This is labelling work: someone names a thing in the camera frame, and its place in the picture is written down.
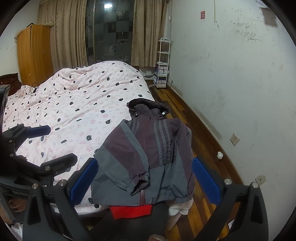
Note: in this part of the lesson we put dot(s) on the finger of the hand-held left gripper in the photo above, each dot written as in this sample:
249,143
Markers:
62,161
38,131

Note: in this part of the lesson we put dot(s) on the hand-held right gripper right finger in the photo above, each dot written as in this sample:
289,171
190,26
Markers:
205,183

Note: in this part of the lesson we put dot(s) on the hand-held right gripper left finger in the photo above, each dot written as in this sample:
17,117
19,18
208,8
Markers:
83,183

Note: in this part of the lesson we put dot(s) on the purple grey hooded jacket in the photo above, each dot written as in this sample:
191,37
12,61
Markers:
148,148

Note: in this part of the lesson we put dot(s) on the person's left hand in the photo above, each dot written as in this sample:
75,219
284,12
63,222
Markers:
16,205

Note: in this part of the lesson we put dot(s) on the white night light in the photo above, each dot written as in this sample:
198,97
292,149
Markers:
219,155

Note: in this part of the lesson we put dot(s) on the beige garment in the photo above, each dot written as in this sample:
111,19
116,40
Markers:
178,208

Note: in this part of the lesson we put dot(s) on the pink cat print quilt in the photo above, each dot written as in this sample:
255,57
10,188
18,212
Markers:
81,104

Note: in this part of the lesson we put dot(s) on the red white garment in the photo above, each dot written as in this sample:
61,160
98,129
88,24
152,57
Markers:
129,210

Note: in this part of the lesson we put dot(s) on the dark wooden headboard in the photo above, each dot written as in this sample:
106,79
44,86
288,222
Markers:
11,81

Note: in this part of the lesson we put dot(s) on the dark grey cloth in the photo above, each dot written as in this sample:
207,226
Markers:
138,228

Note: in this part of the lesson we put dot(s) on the wooden wardrobe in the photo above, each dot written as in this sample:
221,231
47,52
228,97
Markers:
34,53

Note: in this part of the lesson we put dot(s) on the beige curtain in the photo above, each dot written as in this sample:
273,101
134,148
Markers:
67,34
148,34

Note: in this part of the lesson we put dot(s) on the stack of small boxes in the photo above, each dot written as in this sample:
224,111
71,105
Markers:
161,69

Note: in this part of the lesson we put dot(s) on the dark glass window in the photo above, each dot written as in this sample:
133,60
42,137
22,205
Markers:
108,27

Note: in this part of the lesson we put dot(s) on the white shelf cart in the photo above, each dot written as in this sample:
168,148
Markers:
164,39

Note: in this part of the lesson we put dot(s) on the beige wall socket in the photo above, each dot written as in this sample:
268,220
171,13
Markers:
234,139

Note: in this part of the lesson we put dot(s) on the loose hanging wall socket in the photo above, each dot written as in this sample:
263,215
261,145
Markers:
260,179

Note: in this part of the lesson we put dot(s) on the red wall sticker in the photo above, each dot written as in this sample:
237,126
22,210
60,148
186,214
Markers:
202,14

